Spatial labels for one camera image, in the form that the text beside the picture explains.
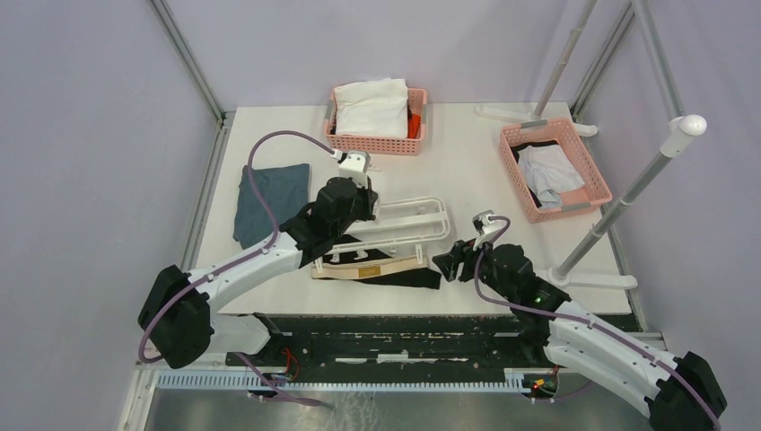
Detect pink basket with underwear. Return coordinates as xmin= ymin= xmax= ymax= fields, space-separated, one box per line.
xmin=499 ymin=118 xmax=612 ymax=223

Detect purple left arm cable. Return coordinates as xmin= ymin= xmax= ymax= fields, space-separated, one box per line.
xmin=136 ymin=129 xmax=340 ymax=409

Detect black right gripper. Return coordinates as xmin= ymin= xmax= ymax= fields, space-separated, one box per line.
xmin=431 ymin=232 xmax=515 ymax=303

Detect black underwear beige waistband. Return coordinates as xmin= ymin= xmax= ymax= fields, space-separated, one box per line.
xmin=311 ymin=245 xmax=442 ymax=290

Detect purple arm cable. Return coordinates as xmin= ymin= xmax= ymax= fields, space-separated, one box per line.
xmin=472 ymin=215 xmax=723 ymax=431
xmin=136 ymin=129 xmax=340 ymax=409

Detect light grey underwear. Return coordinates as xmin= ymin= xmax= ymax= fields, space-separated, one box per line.
xmin=514 ymin=141 xmax=585 ymax=208

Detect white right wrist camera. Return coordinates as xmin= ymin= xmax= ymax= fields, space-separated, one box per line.
xmin=472 ymin=210 xmax=501 ymax=251

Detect white clip hanger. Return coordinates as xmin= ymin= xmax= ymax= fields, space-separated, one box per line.
xmin=328 ymin=197 xmax=450 ymax=264

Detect metal drying rack stand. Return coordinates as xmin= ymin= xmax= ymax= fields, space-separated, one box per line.
xmin=475 ymin=0 xmax=707 ymax=290

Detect pink basket with white cloth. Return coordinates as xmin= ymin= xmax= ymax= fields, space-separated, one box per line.
xmin=323 ymin=88 xmax=428 ymax=156

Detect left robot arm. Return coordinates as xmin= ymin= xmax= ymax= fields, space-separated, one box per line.
xmin=138 ymin=177 xmax=378 ymax=369

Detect white crumpled cloth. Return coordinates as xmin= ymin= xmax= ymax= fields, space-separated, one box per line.
xmin=333 ymin=78 xmax=408 ymax=138

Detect folded blue-grey cloth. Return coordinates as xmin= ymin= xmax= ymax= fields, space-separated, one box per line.
xmin=232 ymin=163 xmax=311 ymax=250

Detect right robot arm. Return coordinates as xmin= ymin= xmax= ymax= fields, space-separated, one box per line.
xmin=433 ymin=241 xmax=727 ymax=430

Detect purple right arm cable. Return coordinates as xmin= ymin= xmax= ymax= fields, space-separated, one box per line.
xmin=472 ymin=215 xmax=723 ymax=431

